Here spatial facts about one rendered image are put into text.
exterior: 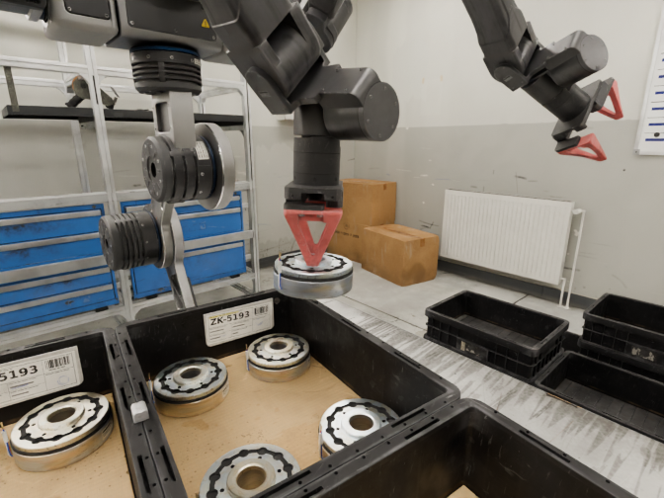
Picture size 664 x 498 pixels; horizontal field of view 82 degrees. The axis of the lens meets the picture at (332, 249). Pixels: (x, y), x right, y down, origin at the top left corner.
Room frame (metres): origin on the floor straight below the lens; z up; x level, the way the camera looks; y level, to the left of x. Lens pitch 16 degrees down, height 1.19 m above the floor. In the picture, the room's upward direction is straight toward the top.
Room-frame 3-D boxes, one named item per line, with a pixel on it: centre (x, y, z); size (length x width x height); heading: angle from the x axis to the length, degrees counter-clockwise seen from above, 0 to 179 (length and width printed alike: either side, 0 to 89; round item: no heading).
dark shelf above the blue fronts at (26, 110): (2.35, 1.12, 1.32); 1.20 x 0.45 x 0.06; 132
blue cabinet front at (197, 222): (2.28, 0.86, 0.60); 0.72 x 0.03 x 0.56; 132
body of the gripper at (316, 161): (0.48, 0.02, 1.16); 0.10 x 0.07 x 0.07; 178
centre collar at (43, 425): (0.40, 0.34, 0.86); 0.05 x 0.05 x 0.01
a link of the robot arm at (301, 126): (0.47, 0.01, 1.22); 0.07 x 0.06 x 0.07; 43
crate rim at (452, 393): (0.44, 0.09, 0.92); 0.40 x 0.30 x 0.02; 34
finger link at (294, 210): (0.47, 0.02, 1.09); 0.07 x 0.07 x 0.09; 88
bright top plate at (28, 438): (0.40, 0.34, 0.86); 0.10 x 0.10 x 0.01
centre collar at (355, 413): (0.39, -0.04, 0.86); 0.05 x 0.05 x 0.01
